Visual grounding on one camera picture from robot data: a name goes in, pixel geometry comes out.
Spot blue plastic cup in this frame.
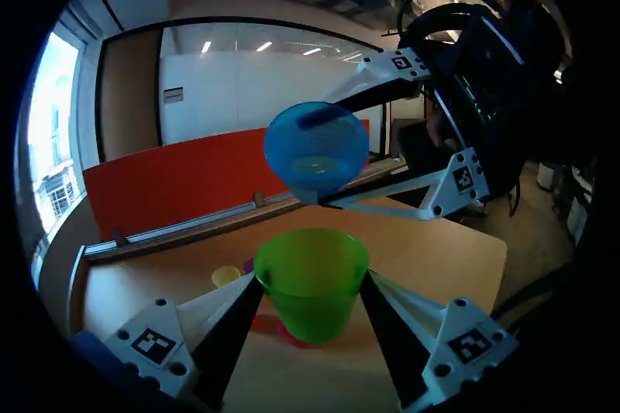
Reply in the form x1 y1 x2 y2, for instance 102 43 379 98
263 101 370 205

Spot pink plastic cup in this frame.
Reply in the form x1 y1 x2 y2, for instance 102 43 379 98
277 319 325 349

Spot yellow plastic cup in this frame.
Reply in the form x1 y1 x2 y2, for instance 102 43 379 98
211 265 243 289

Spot green plastic cup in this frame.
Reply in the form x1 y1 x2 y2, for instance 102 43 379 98
253 228 370 344

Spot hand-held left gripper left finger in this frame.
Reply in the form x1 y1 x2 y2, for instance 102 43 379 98
102 270 266 410

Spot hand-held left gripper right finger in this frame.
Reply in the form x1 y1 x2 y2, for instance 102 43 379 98
358 269 520 410

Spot red desk screen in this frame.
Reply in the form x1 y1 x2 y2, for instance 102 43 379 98
81 119 413 261

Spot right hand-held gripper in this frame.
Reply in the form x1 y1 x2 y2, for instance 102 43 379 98
298 0 578 222

